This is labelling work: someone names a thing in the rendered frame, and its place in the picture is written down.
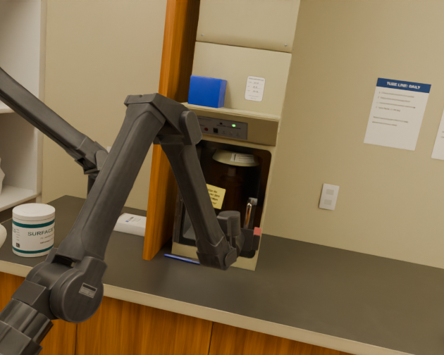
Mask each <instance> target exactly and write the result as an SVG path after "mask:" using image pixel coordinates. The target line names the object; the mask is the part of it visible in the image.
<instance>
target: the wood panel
mask: <svg viewBox="0 0 444 355"><path fill-rule="evenodd" d="M199 6H200V0H167V4H166V18H165V26H164V40H163V49H162V56H161V70H160V78H159V94H161V95H163V96H166V97H168V98H169V99H172V100H174V101H177V102H179V103H185V102H188V96H189V89H190V77H191V75H192V67H193V60H194V53H195V42H197V40H196V36H197V26H198V21H199ZM177 193H178V184H177V182H176V179H175V176H174V174H173V170H172V167H171V165H170V163H169V160H168V158H167V156H166V154H165V152H164V151H163V149H162V148H161V145H160V144H154V145H153V152H152V167H151V175H150V183H149V197H148V204H147V219H146V227H145V235H144V249H143V257H142V259H144V260H148V261H151V259H152V258H153V257H154V256H155V255H156V253H157V252H158V251H159V250H160V249H161V248H162V246H163V245H165V243H166V242H167V241H168V240H169V239H170V238H171V236H172V235H173V224H174V218H175V206H176V199H177Z"/></svg>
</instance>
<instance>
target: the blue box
mask: <svg viewBox="0 0 444 355"><path fill-rule="evenodd" d="M226 84H227V80H222V79H218V78H212V77H202V76H197V75H191V77H190V89H189V96H188V104H192V105H198V106H206V107H212V108H221V107H223V105H224V100H225V94H226Z"/></svg>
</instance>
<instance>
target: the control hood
mask: <svg viewBox="0 0 444 355"><path fill-rule="evenodd" d="M181 104H183V105H185V107H188V108H189V109H190V110H191V111H194V112H195V113H196V115H197V116H205V117H210V118H219V119H224V120H232V121H238V122H242V123H248V124H247V140H246V139H237V138H232V137H224V136H219V135H211V134H207V133H202V134H203V135H210V136H215V137H222V138H228V139H236V140H240V141H245V142H254V143H258V144H266V145H271V146H275V145H276V142H277V137H278V129H279V127H280V116H277V115H271V114H267V113H257V112H253V111H243V110H238V109H234V108H224V107H221V108H212V107H206V106H198V105H192V104H188V103H187V102H185V103H181Z"/></svg>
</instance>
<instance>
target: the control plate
mask: <svg viewBox="0 0 444 355"><path fill-rule="evenodd" d="M197 119H198V122H199V126H200V129H201V131H202V133H207V134H211V135H219V136H224V137H232V138H237V139H246V140H247V124H248V123H242V122H238V121H232V120H224V119H219V118H210V117H205V116H197ZM220 123H223V124H222V125H220ZM233 125H235V127H233ZM205 127H207V128H208V131H206V130H204V128H205ZM213 128H218V133H215V132H214V129H213ZM223 130H224V131H225V132H224V133H223ZM230 132H232V133H231V134H230ZM237 133H240V134H239V135H237Z"/></svg>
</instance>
